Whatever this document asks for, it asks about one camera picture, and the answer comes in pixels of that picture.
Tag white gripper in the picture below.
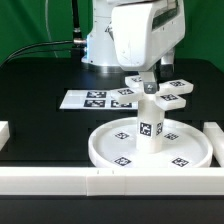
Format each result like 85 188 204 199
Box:
111 0 185 94

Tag white front fence bar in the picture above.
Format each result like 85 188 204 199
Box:
0 167 224 196

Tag black upright cable connector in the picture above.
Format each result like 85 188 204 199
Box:
71 0 82 39

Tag white right fence block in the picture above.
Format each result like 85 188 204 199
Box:
203 122 224 168

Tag black cable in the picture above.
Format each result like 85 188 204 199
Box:
0 39 84 67

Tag white cross-shaped table base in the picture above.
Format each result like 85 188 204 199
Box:
110 75 193 111

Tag white round table top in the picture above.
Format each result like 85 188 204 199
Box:
88 117 213 168

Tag white fence block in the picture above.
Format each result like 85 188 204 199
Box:
203 122 224 168
0 121 10 151

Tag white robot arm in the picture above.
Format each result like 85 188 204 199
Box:
82 0 185 94

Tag white marker sheet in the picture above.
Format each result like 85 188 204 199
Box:
60 90 138 110

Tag white left fence block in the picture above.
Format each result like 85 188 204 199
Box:
0 121 10 151

